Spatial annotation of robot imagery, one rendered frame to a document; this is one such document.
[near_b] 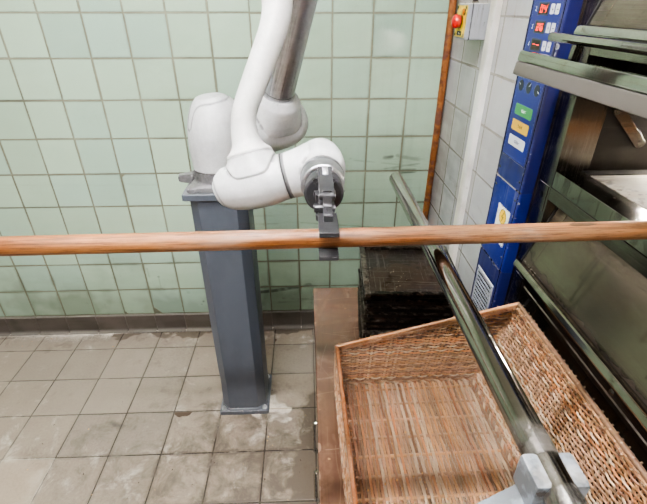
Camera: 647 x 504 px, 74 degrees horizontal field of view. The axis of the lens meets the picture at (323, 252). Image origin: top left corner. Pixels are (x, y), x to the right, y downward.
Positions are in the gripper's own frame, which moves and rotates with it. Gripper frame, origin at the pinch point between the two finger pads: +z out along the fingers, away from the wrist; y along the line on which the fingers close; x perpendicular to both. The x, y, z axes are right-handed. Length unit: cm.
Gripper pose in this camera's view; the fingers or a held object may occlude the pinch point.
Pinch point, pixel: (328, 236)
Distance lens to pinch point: 66.0
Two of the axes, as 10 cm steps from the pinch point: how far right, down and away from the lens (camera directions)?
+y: 0.0, 8.6, 5.1
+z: 0.4, 5.0, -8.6
